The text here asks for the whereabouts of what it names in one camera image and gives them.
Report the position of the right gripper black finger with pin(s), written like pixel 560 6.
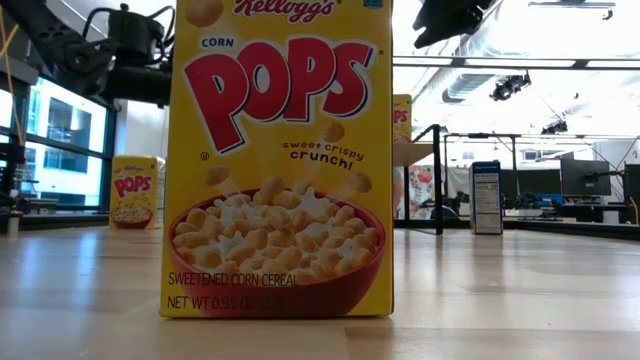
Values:
pixel 435 25

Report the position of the yellow Corn Pops cereal box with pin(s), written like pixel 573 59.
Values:
pixel 134 192
pixel 401 118
pixel 280 165

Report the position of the blue Frosted Flakes cereal box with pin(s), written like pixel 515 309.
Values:
pixel 486 197

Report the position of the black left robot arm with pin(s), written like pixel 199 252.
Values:
pixel 55 40

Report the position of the wooden shelf with black legs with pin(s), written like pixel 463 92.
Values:
pixel 438 190

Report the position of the black ceiling-mounted device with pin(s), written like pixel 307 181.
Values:
pixel 510 86
pixel 555 127

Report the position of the colourful printed banner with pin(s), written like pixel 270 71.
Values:
pixel 425 190

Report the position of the wide black computer monitor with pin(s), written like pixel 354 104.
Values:
pixel 532 181

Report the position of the office desk row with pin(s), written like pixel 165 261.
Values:
pixel 575 212

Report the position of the silver ceiling air duct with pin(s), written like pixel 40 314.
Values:
pixel 465 87

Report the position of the thin black metal stand frame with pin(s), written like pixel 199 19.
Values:
pixel 480 135

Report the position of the black aluminium table frame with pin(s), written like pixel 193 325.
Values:
pixel 610 231

